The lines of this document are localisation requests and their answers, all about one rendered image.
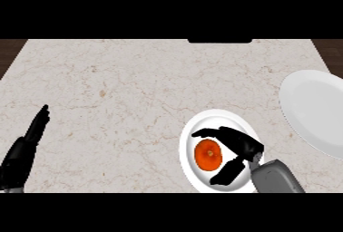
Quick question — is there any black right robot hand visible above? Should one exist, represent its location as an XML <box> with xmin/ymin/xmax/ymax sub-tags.
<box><xmin>190</xmin><ymin>126</ymin><xmax>264</xmax><ymax>187</ymax></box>

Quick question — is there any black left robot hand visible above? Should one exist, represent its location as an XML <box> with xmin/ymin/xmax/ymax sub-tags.
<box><xmin>0</xmin><ymin>104</ymin><xmax>50</xmax><ymax>191</ymax></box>

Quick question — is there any orange squash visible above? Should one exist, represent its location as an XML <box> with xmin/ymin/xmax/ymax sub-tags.
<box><xmin>192</xmin><ymin>139</ymin><xmax>223</xmax><ymax>172</ymax></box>

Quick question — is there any small white plate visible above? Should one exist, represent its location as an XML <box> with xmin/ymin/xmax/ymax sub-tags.
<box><xmin>178</xmin><ymin>109</ymin><xmax>264</xmax><ymax>194</ymax></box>

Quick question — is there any large white plate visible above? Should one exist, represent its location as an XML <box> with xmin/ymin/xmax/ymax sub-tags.
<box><xmin>278</xmin><ymin>69</ymin><xmax>343</xmax><ymax>161</ymax></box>

